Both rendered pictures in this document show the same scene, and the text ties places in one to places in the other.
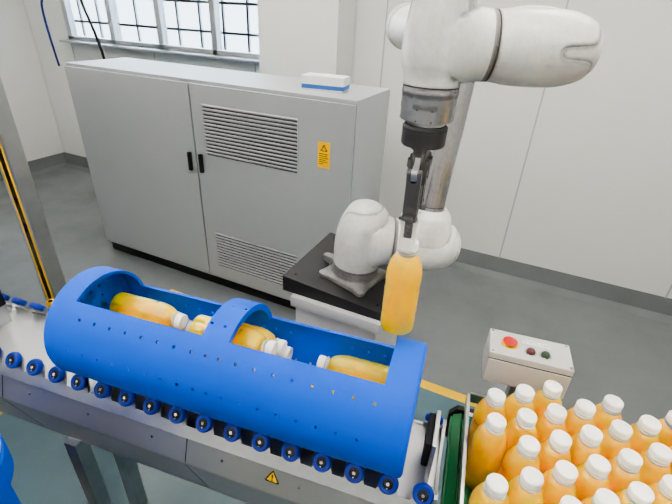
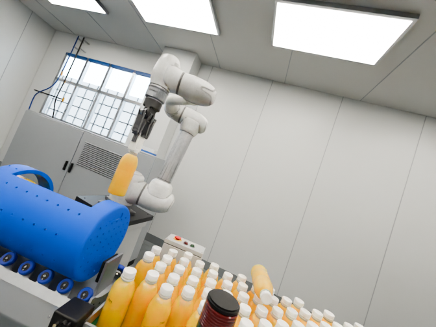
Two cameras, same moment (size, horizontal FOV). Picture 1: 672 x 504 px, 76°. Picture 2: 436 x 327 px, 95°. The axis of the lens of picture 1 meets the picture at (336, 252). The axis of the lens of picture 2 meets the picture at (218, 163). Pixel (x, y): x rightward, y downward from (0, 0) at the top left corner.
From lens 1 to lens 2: 0.53 m
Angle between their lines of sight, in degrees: 35
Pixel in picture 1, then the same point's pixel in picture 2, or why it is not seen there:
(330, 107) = (143, 156)
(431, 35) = (160, 66)
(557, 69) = (199, 93)
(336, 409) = (54, 214)
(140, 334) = not seen: outside the picture
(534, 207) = (225, 237)
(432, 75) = (157, 79)
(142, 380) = not seen: outside the picture
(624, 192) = (261, 236)
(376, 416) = (76, 220)
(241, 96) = (106, 143)
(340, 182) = not seen: hidden behind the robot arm
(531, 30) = (192, 78)
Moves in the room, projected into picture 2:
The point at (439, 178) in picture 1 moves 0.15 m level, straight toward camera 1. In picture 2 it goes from (170, 167) to (163, 165)
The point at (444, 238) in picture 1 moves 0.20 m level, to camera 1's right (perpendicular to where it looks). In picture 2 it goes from (165, 194) to (194, 204)
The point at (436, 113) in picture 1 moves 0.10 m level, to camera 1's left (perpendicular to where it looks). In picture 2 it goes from (156, 93) to (132, 82)
